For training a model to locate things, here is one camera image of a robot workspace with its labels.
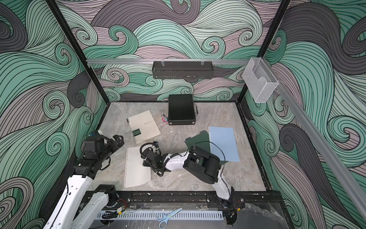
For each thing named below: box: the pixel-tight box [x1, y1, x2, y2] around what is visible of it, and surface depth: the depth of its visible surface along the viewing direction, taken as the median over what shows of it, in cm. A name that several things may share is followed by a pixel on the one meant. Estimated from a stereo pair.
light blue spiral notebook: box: [208, 125, 240, 163], surface depth 100 cm
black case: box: [167, 93, 196, 126], surface depth 113 cm
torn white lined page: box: [123, 146, 152, 189], surface depth 83 cm
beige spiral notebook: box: [126, 109, 162, 145], surface depth 106 cm
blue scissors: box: [156, 207, 183, 229], surface depth 70 cm
